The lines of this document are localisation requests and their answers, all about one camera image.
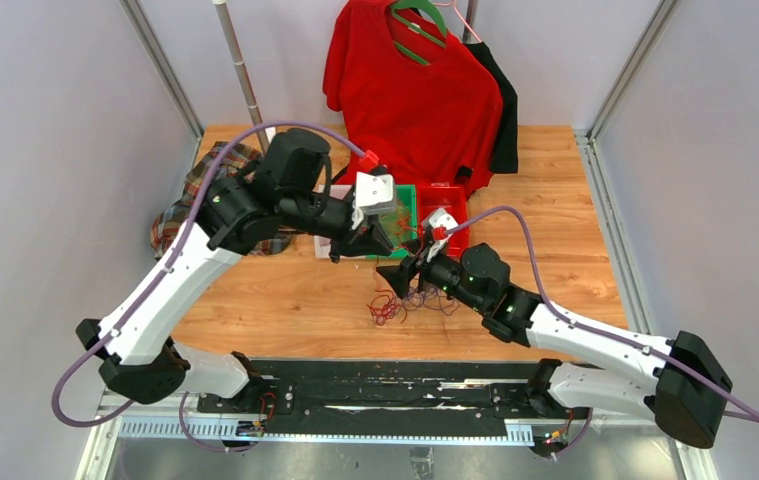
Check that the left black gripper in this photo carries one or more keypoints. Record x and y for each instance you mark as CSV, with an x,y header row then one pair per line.
x,y
368,239

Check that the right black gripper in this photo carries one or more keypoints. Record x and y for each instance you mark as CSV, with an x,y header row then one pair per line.
x,y
400,275

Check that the metal rack pole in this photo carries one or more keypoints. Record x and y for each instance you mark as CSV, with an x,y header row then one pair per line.
x,y
238,61

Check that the red t-shirt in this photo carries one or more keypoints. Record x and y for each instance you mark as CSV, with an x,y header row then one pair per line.
x,y
428,124

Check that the green plastic bin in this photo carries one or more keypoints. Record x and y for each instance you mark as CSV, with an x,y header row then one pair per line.
x,y
400,225

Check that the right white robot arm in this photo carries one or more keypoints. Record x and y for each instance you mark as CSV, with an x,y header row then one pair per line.
x,y
677,383

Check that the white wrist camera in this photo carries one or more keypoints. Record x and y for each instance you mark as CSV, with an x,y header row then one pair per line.
x,y
437,226
372,195

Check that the pink clothes hanger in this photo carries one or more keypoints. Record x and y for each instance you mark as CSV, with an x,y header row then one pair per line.
x,y
466,12

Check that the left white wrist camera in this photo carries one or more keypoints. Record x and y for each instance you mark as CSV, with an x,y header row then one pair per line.
x,y
372,195

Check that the white plastic bin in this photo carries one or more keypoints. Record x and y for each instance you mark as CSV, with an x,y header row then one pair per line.
x,y
322,247

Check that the black t-shirt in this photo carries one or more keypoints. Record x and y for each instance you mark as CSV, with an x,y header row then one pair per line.
x,y
504,155

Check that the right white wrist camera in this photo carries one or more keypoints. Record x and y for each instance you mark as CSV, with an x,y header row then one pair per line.
x,y
437,226

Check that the plaid flannel shirt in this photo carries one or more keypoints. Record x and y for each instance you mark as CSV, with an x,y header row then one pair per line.
x,y
165,227

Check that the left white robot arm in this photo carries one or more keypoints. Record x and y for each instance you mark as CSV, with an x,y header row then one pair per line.
x,y
230,216

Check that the red plastic bin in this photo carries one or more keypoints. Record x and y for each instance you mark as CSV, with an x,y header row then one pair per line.
x,y
454,201

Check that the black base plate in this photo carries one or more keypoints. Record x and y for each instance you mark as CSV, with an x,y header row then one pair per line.
x,y
415,399

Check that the green clothes hanger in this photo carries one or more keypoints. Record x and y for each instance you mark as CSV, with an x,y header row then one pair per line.
x,y
418,32

